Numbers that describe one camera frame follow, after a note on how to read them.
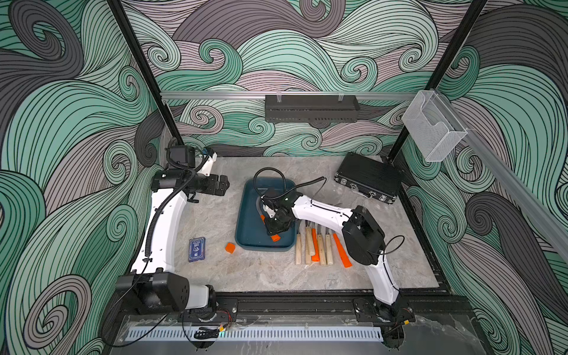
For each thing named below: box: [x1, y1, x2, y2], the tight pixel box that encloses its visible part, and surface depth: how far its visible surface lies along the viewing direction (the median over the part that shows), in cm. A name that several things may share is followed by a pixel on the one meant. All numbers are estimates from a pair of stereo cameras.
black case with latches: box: [334, 152, 404, 205], surface depth 108 cm
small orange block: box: [224, 242, 236, 254], surface depth 89 cm
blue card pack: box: [188, 236, 206, 263], surface depth 87 cm
